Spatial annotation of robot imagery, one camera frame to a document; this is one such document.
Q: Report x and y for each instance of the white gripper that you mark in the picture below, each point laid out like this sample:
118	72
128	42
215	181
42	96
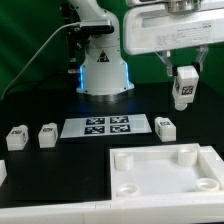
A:
151	28

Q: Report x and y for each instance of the white square tabletop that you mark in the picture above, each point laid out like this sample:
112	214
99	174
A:
164	169

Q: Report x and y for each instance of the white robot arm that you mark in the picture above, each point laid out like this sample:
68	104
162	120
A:
104	74

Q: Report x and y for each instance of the white fiducial marker sheet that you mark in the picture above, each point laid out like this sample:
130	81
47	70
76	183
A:
105	126

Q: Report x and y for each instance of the white front obstacle bar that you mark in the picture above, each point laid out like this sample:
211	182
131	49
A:
199	207

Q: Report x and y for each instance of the white obstacle bar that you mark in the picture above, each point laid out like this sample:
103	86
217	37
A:
3	172
199	207

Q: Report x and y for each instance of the white left obstacle bar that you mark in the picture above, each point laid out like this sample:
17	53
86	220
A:
3	172

